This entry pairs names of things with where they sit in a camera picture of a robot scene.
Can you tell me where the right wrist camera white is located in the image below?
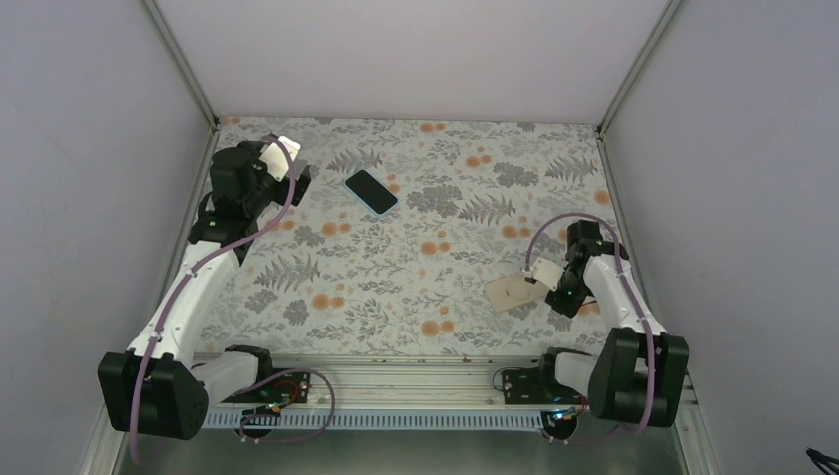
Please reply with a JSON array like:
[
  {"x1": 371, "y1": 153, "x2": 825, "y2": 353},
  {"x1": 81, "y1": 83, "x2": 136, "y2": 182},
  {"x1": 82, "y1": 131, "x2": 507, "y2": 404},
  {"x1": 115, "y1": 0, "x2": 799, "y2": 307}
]
[{"x1": 524, "y1": 258, "x2": 564, "y2": 291}]

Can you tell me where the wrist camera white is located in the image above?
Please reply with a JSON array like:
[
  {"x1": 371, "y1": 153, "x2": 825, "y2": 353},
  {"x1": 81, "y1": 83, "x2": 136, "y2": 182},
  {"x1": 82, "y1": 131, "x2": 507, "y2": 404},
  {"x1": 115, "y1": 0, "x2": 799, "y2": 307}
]
[
  {"x1": 259, "y1": 135, "x2": 301, "y2": 181},
  {"x1": 524, "y1": 258, "x2": 564, "y2": 291}
]

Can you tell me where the phone in light blue case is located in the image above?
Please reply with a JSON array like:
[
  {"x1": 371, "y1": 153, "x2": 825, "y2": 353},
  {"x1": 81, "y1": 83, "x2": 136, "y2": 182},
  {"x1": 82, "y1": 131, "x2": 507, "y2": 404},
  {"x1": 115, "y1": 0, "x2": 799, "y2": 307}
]
[{"x1": 344, "y1": 170, "x2": 399, "y2": 216}]

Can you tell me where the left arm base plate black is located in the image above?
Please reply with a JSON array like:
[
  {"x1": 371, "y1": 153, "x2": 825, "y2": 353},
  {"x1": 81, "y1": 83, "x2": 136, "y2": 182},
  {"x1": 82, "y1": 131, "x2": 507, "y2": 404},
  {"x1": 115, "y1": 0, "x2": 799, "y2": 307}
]
[{"x1": 224, "y1": 372, "x2": 311, "y2": 405}]

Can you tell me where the right aluminium frame post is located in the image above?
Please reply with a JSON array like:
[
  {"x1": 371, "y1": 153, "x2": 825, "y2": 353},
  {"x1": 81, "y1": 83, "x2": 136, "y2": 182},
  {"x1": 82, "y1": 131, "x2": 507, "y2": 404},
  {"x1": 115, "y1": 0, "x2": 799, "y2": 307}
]
[{"x1": 597, "y1": 0, "x2": 683, "y2": 140}]

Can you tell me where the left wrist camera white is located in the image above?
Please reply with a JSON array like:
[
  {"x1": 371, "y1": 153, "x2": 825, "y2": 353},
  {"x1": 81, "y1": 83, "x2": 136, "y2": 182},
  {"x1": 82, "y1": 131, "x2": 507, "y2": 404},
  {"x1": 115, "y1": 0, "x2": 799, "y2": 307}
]
[{"x1": 259, "y1": 135, "x2": 301, "y2": 181}]

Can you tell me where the floral patterned table mat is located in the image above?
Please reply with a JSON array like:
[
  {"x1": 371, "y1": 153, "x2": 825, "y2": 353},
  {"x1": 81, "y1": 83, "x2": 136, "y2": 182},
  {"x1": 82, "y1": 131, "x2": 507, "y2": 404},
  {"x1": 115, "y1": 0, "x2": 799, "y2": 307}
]
[{"x1": 199, "y1": 117, "x2": 615, "y2": 356}]

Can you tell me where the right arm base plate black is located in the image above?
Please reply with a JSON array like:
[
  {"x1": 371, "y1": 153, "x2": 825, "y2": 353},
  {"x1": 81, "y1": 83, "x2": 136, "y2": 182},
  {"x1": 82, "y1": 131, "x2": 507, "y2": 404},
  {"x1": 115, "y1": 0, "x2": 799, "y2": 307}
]
[{"x1": 497, "y1": 367, "x2": 583, "y2": 405}]

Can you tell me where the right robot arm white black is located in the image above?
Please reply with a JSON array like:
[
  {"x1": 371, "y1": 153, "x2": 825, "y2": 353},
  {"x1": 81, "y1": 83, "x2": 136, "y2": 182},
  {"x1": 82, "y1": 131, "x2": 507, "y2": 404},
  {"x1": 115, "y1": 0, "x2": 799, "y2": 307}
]
[{"x1": 525, "y1": 213, "x2": 690, "y2": 432}]

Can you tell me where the beige phone case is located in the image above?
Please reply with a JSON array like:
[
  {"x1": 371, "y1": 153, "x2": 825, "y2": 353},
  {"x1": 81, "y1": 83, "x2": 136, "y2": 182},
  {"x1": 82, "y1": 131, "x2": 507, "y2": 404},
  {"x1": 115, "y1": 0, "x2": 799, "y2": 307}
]
[{"x1": 485, "y1": 274, "x2": 549, "y2": 313}]

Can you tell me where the aluminium mounting rail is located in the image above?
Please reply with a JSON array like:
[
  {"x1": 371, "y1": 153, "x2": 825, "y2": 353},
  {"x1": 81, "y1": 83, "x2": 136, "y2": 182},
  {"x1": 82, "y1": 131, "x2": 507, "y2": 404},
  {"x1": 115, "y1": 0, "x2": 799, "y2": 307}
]
[{"x1": 190, "y1": 353, "x2": 697, "y2": 412}]

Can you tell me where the left aluminium frame post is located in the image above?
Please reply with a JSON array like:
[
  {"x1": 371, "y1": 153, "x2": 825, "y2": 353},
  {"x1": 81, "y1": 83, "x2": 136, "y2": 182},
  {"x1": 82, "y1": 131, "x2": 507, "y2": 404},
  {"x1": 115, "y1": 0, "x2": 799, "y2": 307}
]
[{"x1": 140, "y1": 0, "x2": 219, "y2": 129}]

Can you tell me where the black cable at corner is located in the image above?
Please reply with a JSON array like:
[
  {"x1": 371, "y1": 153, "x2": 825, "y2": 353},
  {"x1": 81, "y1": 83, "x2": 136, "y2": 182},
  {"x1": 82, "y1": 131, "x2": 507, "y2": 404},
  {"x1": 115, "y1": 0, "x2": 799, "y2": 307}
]
[{"x1": 805, "y1": 448, "x2": 839, "y2": 475}]

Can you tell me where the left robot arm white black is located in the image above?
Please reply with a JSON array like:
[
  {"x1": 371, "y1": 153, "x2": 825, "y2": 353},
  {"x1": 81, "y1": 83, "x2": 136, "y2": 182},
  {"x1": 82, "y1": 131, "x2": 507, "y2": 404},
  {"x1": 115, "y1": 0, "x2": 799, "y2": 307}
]
[{"x1": 97, "y1": 134, "x2": 311, "y2": 440}]

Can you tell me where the slotted cable duct grey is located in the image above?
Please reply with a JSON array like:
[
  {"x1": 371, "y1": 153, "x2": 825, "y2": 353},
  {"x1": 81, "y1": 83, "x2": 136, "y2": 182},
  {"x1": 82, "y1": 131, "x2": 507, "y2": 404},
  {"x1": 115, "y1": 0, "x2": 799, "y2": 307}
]
[{"x1": 199, "y1": 410, "x2": 552, "y2": 432}]

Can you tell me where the aluminium frame post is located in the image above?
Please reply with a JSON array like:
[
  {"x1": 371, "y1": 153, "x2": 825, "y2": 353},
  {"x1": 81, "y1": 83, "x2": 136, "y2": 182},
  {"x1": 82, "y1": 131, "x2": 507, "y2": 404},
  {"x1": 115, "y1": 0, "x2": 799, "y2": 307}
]
[
  {"x1": 140, "y1": 0, "x2": 219, "y2": 129},
  {"x1": 597, "y1": 0, "x2": 683, "y2": 140}
]

